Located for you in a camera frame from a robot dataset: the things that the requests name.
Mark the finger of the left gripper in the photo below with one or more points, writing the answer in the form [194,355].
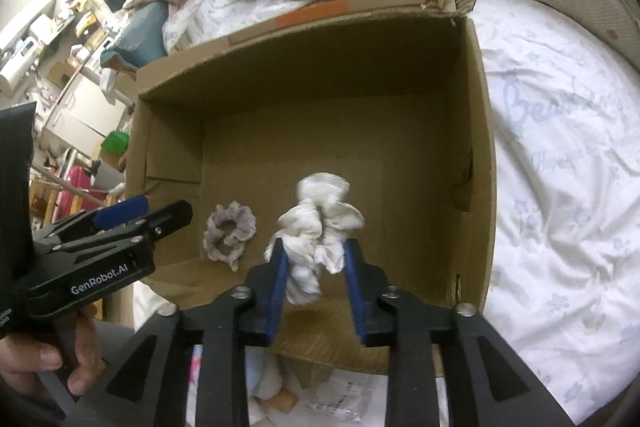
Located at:
[121,213]
[76,232]

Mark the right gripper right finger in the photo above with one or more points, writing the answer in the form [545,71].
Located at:
[487,383]

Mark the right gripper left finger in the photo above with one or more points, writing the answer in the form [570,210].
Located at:
[148,383]

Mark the light blue fluffy cloth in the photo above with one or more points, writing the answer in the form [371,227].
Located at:
[263,374]

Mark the beige lace scrunchie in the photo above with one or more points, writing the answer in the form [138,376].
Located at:
[228,230]

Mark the small peach soft object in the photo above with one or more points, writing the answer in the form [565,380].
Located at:
[284,401]

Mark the cream scrunchie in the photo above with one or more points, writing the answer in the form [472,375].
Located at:
[313,233]

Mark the person's left hand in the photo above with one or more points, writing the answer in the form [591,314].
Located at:
[22,357]

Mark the beige bedside cabinet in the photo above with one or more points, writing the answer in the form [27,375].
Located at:
[81,118]

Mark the white floral bed sheet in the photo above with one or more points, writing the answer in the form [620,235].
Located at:
[564,283]

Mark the teal orange cushion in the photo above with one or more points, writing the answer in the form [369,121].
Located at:
[140,43]

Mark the brown cardboard box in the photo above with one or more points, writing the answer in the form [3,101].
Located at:
[389,94]

